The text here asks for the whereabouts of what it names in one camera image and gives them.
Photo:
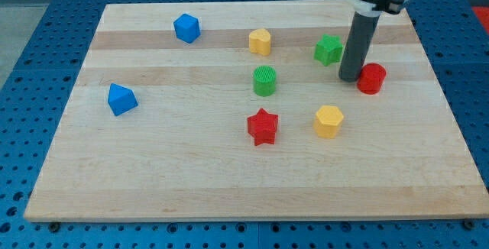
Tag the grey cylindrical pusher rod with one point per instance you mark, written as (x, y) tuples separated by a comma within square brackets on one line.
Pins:
[(357, 46)]

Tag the green star block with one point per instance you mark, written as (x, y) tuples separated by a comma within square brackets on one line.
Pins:
[(328, 50)]

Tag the red star block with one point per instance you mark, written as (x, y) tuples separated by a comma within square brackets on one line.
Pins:
[(263, 127)]

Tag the red cylinder block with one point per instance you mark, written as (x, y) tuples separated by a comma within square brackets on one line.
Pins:
[(371, 78)]

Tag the yellow hexagon block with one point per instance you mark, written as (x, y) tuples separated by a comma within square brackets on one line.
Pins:
[(328, 121)]

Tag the yellow heart block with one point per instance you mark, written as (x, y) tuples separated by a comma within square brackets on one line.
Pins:
[(259, 41)]

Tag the green cylinder block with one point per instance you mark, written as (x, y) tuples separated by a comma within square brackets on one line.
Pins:
[(264, 80)]

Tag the blue cube block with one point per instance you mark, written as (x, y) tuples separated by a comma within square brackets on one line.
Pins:
[(187, 28)]

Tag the wooden board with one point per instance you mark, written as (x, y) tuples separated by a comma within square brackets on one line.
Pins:
[(184, 153)]

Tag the blue triangle block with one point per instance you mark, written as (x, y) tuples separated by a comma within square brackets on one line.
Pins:
[(121, 99)]

